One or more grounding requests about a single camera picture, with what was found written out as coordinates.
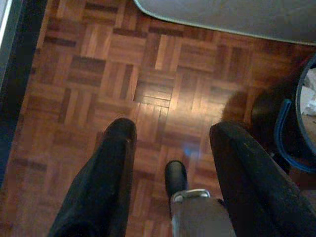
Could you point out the brown cardboard piece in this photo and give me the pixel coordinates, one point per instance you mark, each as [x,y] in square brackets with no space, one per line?
[311,126]

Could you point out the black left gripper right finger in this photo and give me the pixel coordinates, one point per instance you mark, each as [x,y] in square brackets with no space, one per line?
[259,197]

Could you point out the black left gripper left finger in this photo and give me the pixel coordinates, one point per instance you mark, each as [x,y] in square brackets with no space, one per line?
[98,192]

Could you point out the dark cabinet side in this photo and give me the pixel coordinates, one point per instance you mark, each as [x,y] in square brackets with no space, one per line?
[22,74]

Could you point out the round grey waste bin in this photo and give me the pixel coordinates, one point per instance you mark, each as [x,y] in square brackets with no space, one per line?
[299,103]

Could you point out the crumpled white paper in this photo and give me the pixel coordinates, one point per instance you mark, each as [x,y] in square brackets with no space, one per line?
[309,98]

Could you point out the white quilted mattress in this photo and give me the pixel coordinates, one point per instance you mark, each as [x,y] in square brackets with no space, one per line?
[234,17]

